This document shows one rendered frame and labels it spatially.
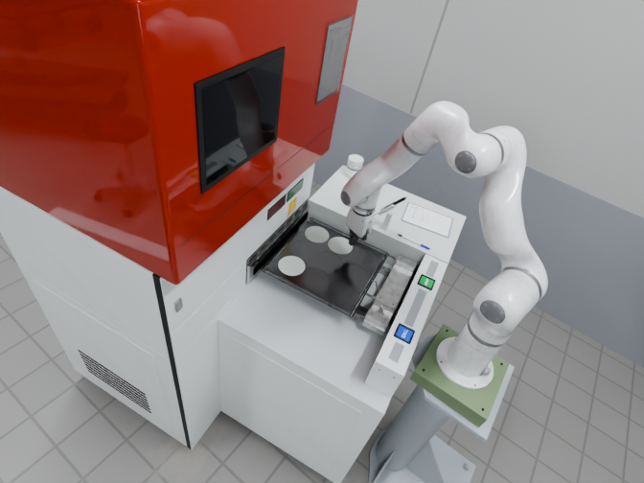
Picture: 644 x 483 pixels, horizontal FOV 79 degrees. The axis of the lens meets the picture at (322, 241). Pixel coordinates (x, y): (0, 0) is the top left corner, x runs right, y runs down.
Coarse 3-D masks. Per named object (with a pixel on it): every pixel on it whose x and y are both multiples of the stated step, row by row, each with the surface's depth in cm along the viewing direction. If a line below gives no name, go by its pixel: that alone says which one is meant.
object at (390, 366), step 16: (432, 272) 148; (416, 288) 140; (432, 288) 142; (416, 304) 136; (400, 320) 129; (416, 320) 130; (416, 336) 125; (384, 352) 119; (400, 352) 121; (384, 368) 117; (400, 368) 116; (368, 384) 126; (384, 384) 121
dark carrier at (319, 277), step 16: (320, 224) 167; (304, 240) 158; (304, 256) 152; (320, 256) 153; (336, 256) 155; (352, 256) 156; (368, 256) 157; (304, 272) 146; (320, 272) 147; (336, 272) 148; (352, 272) 149; (368, 272) 151; (320, 288) 141; (336, 288) 142; (352, 288) 144; (336, 304) 137; (352, 304) 138
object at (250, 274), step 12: (300, 216) 163; (288, 228) 157; (300, 228) 170; (276, 240) 150; (288, 240) 163; (264, 252) 144; (276, 252) 156; (252, 264) 139; (264, 264) 150; (252, 276) 144
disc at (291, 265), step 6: (282, 258) 149; (288, 258) 149; (294, 258) 150; (282, 264) 146; (288, 264) 147; (294, 264) 147; (300, 264) 148; (282, 270) 144; (288, 270) 145; (294, 270) 145; (300, 270) 146
